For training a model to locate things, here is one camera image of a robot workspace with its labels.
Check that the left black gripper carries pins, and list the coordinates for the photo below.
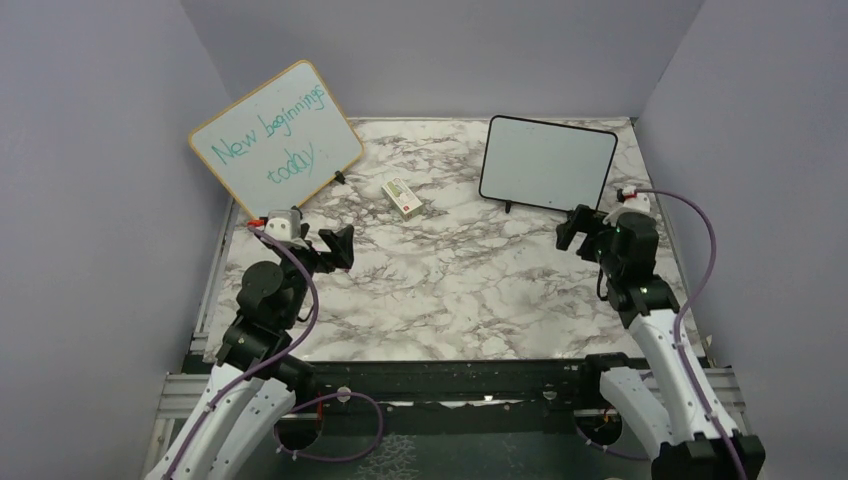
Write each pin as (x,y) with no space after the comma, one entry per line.
(339,242)

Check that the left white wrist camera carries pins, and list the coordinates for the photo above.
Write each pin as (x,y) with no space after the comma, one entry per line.
(284,225)

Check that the small green white box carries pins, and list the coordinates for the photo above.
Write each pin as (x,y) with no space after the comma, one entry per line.
(402,198)

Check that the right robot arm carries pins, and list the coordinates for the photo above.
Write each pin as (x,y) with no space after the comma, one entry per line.
(682,424)

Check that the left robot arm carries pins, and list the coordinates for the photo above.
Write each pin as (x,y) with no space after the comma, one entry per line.
(255,380)

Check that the wood-framed whiteboard with writing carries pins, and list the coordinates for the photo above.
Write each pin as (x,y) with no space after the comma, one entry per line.
(279,145)

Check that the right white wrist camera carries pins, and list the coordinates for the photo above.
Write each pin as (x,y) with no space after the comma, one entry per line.
(629,200)

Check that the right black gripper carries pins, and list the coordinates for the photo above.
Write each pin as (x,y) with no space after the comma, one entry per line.
(588,220)

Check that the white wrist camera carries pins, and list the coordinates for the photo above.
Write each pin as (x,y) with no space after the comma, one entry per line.
(284,225)
(629,200)

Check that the black metal base rail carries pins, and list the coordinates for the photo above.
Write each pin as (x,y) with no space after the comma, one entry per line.
(455,397)

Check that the black-framed whiteboard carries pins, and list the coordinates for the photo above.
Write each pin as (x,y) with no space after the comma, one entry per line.
(545,164)

